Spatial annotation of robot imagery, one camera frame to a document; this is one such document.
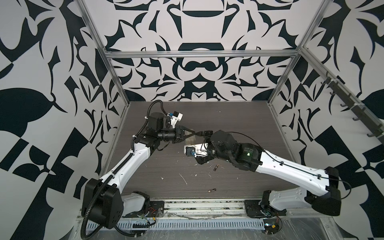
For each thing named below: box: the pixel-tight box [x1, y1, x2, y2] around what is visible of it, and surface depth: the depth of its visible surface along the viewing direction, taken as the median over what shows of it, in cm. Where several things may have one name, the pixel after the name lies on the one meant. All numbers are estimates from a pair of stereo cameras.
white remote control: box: [185, 134, 196, 145], surface depth 71 cm
